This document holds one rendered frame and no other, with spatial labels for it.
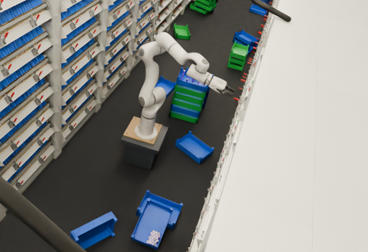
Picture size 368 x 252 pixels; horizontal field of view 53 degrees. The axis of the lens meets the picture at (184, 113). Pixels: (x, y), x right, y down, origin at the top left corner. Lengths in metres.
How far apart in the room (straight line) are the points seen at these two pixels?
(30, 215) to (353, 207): 0.69
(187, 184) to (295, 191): 2.32
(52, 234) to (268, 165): 0.55
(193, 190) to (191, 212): 0.23
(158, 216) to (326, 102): 1.86
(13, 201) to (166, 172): 2.72
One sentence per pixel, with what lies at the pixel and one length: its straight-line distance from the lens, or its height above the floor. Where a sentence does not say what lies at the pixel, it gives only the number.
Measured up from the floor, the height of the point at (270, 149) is 1.75.
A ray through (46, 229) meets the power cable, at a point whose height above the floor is 1.90.
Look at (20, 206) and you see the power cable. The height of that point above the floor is 1.92.
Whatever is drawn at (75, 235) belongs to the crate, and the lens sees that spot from 2.56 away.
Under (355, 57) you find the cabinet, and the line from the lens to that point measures 1.67.
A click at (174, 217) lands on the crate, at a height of 0.00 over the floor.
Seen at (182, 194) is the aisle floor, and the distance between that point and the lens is 3.10.
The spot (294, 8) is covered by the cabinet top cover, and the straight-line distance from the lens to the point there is 1.95.
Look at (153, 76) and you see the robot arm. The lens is 2.75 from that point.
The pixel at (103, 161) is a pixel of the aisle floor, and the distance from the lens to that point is 3.23.
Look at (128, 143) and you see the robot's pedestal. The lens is 3.03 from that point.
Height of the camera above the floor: 2.36
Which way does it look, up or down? 38 degrees down
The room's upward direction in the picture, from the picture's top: 14 degrees clockwise
